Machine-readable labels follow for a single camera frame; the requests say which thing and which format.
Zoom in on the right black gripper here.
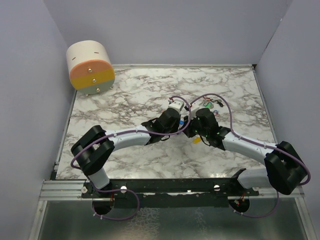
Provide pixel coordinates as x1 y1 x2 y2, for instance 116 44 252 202
180 112 209 139

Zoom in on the green framed key tag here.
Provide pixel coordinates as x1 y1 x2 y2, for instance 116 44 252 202
205 102 214 109

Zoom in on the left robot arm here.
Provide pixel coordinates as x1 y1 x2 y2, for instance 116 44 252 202
70 107 181 198

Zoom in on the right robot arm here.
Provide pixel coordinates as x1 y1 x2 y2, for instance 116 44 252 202
183 108 307 196

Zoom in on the yellow solid key tag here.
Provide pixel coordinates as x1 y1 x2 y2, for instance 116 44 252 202
192 136 202 144

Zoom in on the pastel three-drawer cylinder box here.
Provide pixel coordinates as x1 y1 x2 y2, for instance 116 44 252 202
66 40 116 95

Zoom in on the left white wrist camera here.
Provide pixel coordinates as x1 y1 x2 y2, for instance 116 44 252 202
168 99 185 114

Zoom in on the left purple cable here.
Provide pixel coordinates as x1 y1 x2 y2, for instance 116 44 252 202
70 95 192 222

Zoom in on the purple cable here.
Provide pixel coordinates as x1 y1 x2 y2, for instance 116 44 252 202
70 95 192 222
189 93 312 218

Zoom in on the black mounting rail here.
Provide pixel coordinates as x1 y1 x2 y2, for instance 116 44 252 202
81 177 259 208

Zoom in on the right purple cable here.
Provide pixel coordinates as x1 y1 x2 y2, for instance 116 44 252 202
189 93 312 218

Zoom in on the aluminium extrusion frame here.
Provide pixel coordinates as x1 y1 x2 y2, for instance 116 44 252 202
39 180 85 201

